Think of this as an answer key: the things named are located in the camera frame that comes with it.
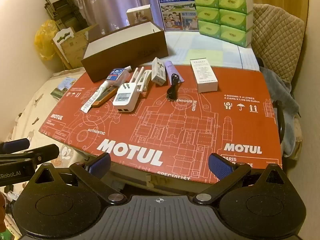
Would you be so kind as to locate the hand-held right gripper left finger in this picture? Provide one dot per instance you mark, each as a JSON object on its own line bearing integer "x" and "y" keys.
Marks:
{"x": 100, "y": 165}

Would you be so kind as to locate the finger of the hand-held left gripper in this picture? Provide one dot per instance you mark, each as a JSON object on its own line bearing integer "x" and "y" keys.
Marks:
{"x": 16, "y": 144}
{"x": 37, "y": 155}

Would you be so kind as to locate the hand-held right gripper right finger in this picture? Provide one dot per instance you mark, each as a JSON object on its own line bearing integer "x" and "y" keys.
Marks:
{"x": 220, "y": 166}

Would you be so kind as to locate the orange utility knife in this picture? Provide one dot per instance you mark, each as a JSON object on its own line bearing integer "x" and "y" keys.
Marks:
{"x": 104, "y": 98}

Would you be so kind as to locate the white squeeze tube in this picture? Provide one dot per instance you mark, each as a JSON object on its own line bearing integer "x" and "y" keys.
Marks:
{"x": 93, "y": 97}

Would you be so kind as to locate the white wifi extender with antennas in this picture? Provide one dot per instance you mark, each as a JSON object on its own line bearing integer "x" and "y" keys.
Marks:
{"x": 123, "y": 96}

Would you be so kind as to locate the white box with text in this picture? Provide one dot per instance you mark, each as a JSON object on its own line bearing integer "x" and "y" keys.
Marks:
{"x": 203, "y": 76}

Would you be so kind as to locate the small blue white box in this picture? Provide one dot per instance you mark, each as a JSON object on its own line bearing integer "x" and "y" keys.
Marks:
{"x": 115, "y": 74}

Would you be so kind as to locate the purple tube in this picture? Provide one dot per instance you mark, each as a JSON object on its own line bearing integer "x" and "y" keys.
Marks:
{"x": 172, "y": 68}

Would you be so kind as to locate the white medicine box green figure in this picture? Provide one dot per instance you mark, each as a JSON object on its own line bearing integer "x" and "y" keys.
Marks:
{"x": 158, "y": 72}

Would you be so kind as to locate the brown storage box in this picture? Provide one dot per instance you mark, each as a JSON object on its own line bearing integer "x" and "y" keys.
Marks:
{"x": 125, "y": 55}

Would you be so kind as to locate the cream printed bedsheet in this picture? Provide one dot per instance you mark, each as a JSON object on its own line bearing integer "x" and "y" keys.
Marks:
{"x": 22, "y": 110}

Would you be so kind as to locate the green printed box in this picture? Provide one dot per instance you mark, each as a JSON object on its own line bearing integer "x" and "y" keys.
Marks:
{"x": 62, "y": 88}

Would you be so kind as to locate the grey cloth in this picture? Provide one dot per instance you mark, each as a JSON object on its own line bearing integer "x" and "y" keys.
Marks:
{"x": 285, "y": 97}

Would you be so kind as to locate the yellow plastic bag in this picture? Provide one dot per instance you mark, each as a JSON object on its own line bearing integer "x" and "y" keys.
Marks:
{"x": 43, "y": 40}

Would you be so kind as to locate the pale checked cloth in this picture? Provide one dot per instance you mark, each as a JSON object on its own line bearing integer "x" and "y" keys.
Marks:
{"x": 212, "y": 55}

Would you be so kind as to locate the folded cardboard boxes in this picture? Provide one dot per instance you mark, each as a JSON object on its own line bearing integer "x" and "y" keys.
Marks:
{"x": 73, "y": 47}

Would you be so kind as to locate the white cutout cardboard panel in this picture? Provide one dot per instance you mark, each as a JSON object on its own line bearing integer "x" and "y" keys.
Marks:
{"x": 58, "y": 38}

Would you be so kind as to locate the beige quilted cover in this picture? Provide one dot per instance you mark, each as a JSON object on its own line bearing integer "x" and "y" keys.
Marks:
{"x": 275, "y": 37}

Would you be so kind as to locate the black folding rack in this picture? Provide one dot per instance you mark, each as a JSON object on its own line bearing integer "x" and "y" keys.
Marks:
{"x": 62, "y": 10}

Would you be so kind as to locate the stack of green tissue packs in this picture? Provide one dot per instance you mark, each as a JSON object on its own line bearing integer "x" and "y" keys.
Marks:
{"x": 222, "y": 17}

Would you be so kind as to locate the small photo printed box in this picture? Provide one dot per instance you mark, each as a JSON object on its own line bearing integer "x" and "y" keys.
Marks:
{"x": 138, "y": 15}

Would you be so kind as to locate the blue milk carton box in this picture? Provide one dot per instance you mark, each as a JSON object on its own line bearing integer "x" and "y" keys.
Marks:
{"x": 175, "y": 10}

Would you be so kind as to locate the purple curtain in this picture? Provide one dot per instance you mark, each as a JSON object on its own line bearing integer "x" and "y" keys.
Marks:
{"x": 107, "y": 0}

